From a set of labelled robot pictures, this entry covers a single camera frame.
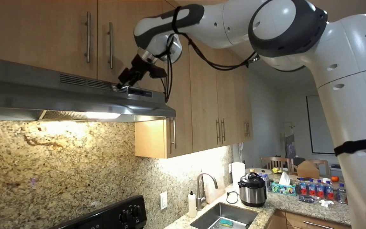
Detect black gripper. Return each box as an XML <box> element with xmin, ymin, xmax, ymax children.
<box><xmin>116</xmin><ymin>53</ymin><xmax>168</xmax><ymax>92</ymax></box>

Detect wooden base cabinet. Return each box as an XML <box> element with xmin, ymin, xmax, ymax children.
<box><xmin>266</xmin><ymin>209</ymin><xmax>355</xmax><ymax>229</ymax></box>

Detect stainless steel range hood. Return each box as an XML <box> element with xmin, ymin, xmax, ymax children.
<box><xmin>0</xmin><ymin>55</ymin><xmax>177</xmax><ymax>125</ymax></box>

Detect chrome kitchen faucet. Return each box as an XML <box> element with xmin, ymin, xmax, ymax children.
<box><xmin>196</xmin><ymin>172</ymin><xmax>220</xmax><ymax>211</ymax></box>

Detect black electric stove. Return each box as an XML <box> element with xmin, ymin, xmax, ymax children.
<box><xmin>48</xmin><ymin>193</ymin><xmax>149</xmax><ymax>229</ymax></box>

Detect white soap bottle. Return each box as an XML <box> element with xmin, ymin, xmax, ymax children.
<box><xmin>186</xmin><ymin>189</ymin><xmax>198</xmax><ymax>219</ymax></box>

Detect white paper towel roll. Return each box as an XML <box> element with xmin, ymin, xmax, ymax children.
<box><xmin>229</xmin><ymin>160</ymin><xmax>248</xmax><ymax>186</ymax></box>

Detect steel electric pressure cooker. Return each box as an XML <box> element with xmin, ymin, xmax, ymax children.
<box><xmin>236</xmin><ymin>169</ymin><xmax>268</xmax><ymax>209</ymax></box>

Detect stainless steel sink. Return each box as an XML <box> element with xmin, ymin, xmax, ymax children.
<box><xmin>189</xmin><ymin>201</ymin><xmax>259</xmax><ymax>229</ymax></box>

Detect wooden chair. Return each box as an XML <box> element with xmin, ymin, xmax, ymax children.
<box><xmin>261</xmin><ymin>155</ymin><xmax>292</xmax><ymax>173</ymax></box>

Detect teal sponge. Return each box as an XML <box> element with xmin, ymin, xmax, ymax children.
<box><xmin>216</xmin><ymin>217</ymin><xmax>235</xmax><ymax>229</ymax></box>

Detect teal tissue box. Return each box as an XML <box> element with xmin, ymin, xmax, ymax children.
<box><xmin>275</xmin><ymin>170</ymin><xmax>297</xmax><ymax>196</ymax></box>

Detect round wooden board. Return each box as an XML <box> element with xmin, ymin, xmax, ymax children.
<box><xmin>295</xmin><ymin>159</ymin><xmax>323</xmax><ymax>179</ymax></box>

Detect plastic water bottle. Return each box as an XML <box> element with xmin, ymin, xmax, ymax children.
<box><xmin>336</xmin><ymin>182</ymin><xmax>348</xmax><ymax>203</ymax></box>
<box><xmin>308</xmin><ymin>178</ymin><xmax>319</xmax><ymax>201</ymax></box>
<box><xmin>297</xmin><ymin>178</ymin><xmax>310</xmax><ymax>200</ymax></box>
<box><xmin>317</xmin><ymin>178</ymin><xmax>327</xmax><ymax>201</ymax></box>
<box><xmin>324</xmin><ymin>179</ymin><xmax>337</xmax><ymax>202</ymax></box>

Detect white napkin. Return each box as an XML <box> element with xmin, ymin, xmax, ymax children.
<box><xmin>318</xmin><ymin>198</ymin><xmax>336</xmax><ymax>209</ymax></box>

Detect light wooden wall cabinet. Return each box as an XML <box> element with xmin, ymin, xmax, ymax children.
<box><xmin>188</xmin><ymin>42</ymin><xmax>254</xmax><ymax>154</ymax></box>
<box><xmin>0</xmin><ymin>0</ymin><xmax>168</xmax><ymax>93</ymax></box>
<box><xmin>134</xmin><ymin>42</ymin><xmax>196</xmax><ymax>160</ymax></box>

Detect white wall outlet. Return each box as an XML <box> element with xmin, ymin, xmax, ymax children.
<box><xmin>159</xmin><ymin>191</ymin><xmax>170</xmax><ymax>211</ymax></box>

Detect white wall board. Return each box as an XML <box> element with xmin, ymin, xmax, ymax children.
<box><xmin>305</xmin><ymin>94</ymin><xmax>338</xmax><ymax>155</ymax></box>

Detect black strap band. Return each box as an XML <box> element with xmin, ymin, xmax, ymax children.
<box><xmin>333</xmin><ymin>136</ymin><xmax>366</xmax><ymax>156</ymax></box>

